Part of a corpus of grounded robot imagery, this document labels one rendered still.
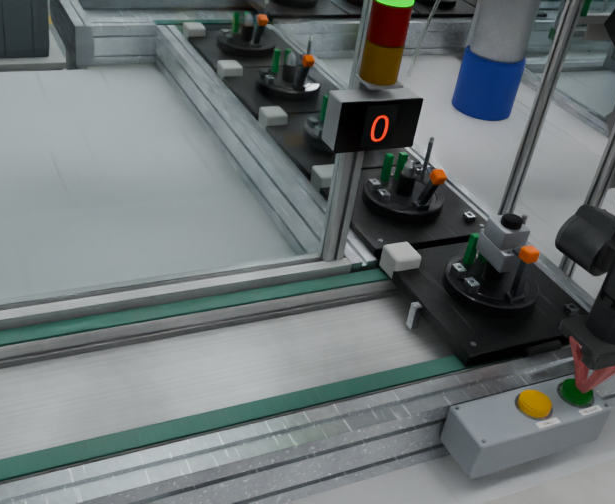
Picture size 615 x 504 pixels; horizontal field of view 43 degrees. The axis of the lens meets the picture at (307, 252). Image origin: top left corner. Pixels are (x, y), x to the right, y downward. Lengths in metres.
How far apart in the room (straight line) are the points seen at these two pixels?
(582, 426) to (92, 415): 0.61
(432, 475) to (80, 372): 0.46
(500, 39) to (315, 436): 1.31
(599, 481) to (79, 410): 0.67
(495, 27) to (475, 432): 1.24
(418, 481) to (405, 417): 0.11
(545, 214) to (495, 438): 0.80
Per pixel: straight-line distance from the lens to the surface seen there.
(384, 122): 1.04
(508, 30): 2.00
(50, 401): 1.00
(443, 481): 1.04
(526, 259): 1.11
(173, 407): 0.98
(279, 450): 0.89
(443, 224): 1.32
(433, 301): 1.13
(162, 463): 0.87
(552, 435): 1.04
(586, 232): 0.98
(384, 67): 1.00
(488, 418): 1.00
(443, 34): 2.45
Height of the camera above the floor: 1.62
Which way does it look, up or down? 33 degrees down
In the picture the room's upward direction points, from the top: 10 degrees clockwise
